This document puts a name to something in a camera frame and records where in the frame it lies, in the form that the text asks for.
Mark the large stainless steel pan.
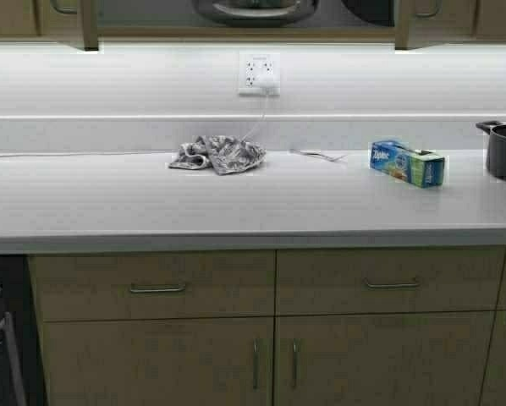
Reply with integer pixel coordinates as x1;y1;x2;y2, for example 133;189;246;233
192;0;319;27

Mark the cabinet door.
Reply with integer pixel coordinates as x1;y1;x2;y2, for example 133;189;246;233
274;311;493;405
43;317;273;405
0;0;100;52
393;0;506;52

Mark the black cooking pot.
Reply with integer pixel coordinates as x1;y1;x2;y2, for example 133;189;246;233
476;121;506;181

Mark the grey patterned dish towel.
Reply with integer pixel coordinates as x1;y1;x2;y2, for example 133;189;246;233
168;135;267;176

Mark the white power adapter plug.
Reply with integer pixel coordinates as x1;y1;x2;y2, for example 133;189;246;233
257;75;279;96

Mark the blue green Ziploc box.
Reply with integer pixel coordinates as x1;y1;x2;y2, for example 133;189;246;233
370;140;445;189

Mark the left wooden drawer front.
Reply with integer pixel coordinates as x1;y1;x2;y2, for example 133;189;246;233
30;250;276;321

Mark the wooden drawer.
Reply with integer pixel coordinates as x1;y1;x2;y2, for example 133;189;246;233
277;246;505;315
30;250;276;321

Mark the right wooden drawer front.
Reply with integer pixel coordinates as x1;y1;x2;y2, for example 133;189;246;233
277;246;505;315

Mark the white power cable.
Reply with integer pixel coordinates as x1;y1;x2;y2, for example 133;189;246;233
0;95;269;160

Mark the white wall outlet plate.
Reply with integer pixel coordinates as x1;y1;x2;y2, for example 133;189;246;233
238;52;281;96

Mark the left door metal handle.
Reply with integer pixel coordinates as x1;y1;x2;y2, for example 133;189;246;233
252;338;260;391

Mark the door metal handle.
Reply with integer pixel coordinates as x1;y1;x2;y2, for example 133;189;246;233
252;338;260;391
291;338;300;389

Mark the right door metal handle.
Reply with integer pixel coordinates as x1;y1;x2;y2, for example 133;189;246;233
291;338;300;389

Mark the left drawer metal handle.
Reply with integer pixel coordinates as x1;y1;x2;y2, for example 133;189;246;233
129;283;187;294

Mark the drawer metal handle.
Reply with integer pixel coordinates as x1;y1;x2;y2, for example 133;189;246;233
129;283;187;294
363;277;421;290

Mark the right drawer metal handle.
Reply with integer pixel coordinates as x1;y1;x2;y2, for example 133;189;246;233
363;277;421;290

